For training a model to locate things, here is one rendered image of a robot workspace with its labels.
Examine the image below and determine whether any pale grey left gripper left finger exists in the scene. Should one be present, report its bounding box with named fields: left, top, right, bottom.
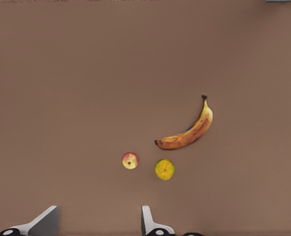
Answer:
left=0, top=205, right=61, bottom=236

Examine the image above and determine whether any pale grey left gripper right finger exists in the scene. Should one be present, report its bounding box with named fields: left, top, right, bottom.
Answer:
left=141, top=205, right=176, bottom=236

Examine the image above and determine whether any red yellow apple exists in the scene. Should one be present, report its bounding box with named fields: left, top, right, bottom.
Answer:
left=121, top=151, right=139, bottom=170

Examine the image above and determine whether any green yellow orange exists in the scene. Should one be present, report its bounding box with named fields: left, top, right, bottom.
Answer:
left=154, top=158, right=176, bottom=181

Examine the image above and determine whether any spotted ripe banana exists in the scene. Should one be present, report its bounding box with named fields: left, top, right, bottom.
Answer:
left=154, top=94, right=214, bottom=150

